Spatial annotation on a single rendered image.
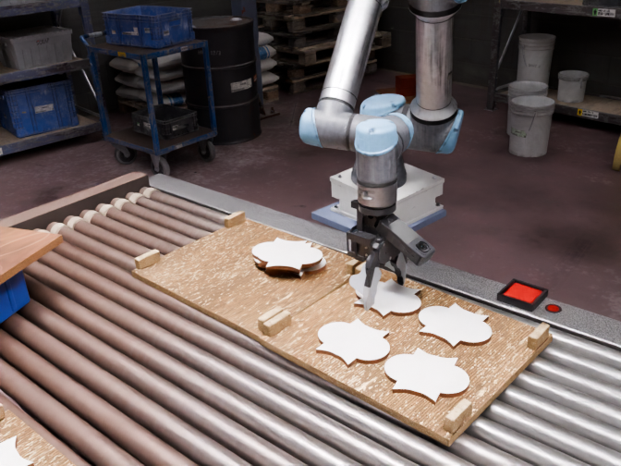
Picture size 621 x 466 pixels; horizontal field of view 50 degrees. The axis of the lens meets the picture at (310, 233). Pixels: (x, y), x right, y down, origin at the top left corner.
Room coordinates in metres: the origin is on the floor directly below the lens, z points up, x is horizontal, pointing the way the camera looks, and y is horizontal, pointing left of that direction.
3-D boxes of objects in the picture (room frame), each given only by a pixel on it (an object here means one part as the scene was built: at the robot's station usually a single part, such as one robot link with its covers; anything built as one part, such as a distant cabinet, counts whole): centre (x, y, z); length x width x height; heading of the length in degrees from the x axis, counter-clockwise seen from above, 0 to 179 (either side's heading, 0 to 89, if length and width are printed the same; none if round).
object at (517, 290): (1.16, -0.43, 0.92); 0.06 x 0.06 x 0.01; 49
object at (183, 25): (4.67, 1.02, 0.96); 0.50 x 0.38 x 0.21; 56
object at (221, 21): (5.27, 0.65, 0.44); 0.59 x 0.59 x 0.88
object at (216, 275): (1.31, 0.14, 0.93); 0.41 x 0.35 x 0.02; 47
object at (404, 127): (1.26, -0.15, 1.24); 0.11 x 0.11 x 0.08; 68
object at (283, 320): (1.06, 0.07, 0.95); 0.06 x 0.02 x 0.03; 136
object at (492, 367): (1.02, -0.16, 0.93); 0.41 x 0.35 x 0.02; 46
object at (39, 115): (5.24, 2.12, 0.32); 0.50 x 0.41 x 0.37; 128
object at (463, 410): (0.79, -0.21, 0.95); 0.06 x 0.02 x 0.03; 136
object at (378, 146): (1.17, -0.13, 1.24); 0.09 x 0.08 x 0.11; 158
